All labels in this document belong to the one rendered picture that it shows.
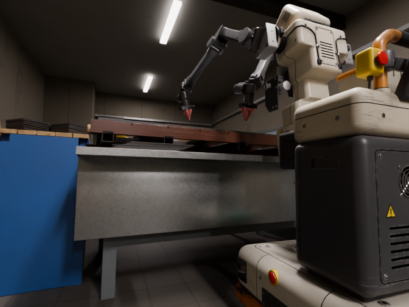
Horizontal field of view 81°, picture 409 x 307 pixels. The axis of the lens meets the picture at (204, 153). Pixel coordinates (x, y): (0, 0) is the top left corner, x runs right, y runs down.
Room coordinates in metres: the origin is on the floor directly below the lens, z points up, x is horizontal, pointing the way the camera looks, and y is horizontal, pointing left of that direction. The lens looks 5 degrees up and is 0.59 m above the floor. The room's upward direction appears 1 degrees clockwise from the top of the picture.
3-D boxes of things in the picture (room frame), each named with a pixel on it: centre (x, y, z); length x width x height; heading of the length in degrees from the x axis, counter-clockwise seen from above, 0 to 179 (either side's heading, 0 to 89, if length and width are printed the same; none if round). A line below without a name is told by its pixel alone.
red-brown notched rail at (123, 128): (1.43, -0.21, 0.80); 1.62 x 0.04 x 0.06; 114
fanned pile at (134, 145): (1.12, 0.25, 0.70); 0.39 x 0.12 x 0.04; 114
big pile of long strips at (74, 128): (1.59, 0.98, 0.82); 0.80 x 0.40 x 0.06; 24
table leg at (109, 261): (1.20, 0.45, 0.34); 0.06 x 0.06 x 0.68; 24
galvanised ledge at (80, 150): (1.24, -0.08, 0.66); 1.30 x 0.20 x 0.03; 114
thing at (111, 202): (1.31, -0.05, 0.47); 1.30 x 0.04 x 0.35; 114
